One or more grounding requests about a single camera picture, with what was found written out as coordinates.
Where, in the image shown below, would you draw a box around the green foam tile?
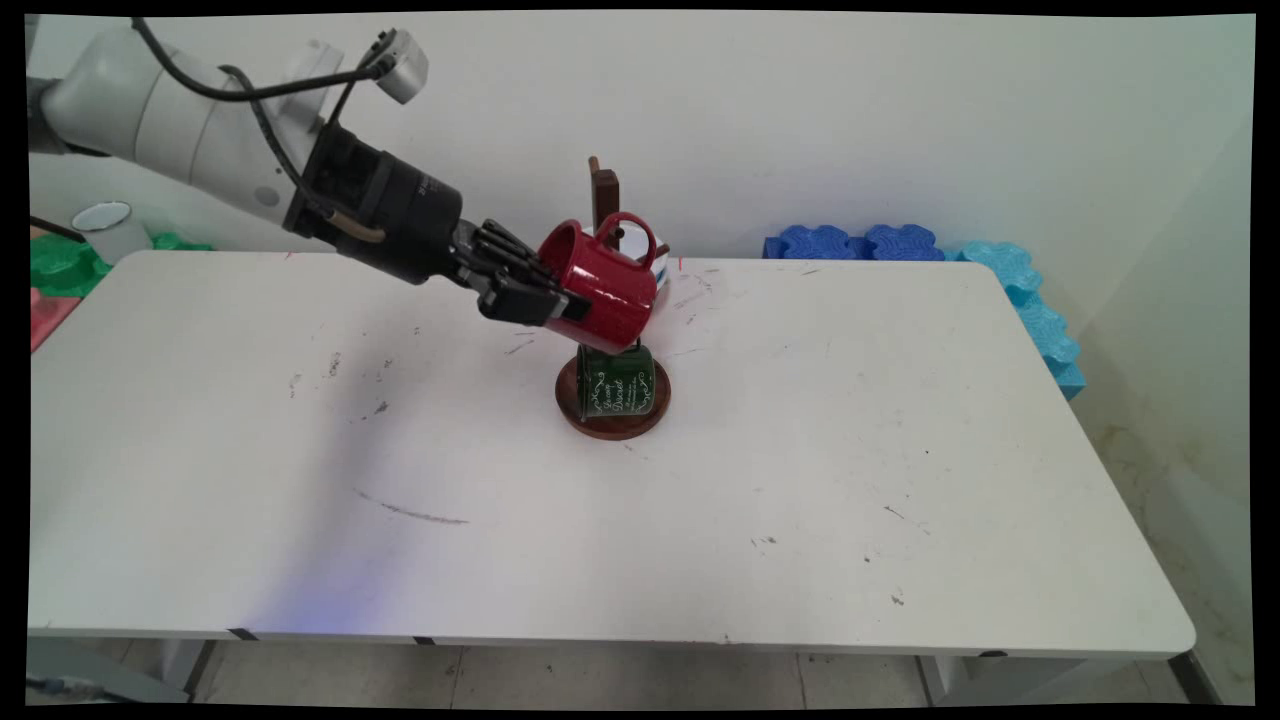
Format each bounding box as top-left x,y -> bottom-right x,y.
30,232 -> 213,299

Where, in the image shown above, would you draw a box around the light blue foam tiles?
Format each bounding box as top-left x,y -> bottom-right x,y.
944,240 -> 1087,401

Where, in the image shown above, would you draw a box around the black camera cable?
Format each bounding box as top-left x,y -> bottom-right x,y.
130,18 -> 397,103

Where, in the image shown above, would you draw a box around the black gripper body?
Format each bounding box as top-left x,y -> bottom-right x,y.
285,122 -> 483,287

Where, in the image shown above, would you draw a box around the dark wooden mug tree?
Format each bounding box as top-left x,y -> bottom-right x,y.
555,157 -> 673,442

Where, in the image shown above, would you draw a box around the grey table leg frame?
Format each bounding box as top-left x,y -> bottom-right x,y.
28,640 -> 217,706

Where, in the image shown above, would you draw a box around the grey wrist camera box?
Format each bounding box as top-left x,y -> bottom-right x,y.
374,28 -> 430,106

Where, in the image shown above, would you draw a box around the red foam tile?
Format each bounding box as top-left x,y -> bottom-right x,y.
30,288 -> 83,353

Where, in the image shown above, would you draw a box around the dark blue foam tile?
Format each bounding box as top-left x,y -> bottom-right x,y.
764,225 -> 867,261
864,225 -> 947,263

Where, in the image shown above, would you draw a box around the green enamel mug white print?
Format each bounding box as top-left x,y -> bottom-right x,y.
577,345 -> 658,419

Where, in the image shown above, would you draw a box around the red enamel mug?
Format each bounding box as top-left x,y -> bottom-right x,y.
537,212 -> 661,356

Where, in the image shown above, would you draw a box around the white enamel cup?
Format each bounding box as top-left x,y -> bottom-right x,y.
70,201 -> 153,267

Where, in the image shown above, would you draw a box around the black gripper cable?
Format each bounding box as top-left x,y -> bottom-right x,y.
218,65 -> 387,245

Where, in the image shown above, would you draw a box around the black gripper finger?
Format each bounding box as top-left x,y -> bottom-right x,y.
474,219 -> 557,287
478,271 -> 592,329

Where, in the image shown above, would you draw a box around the dark table leg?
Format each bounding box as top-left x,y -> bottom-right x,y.
1168,650 -> 1223,706

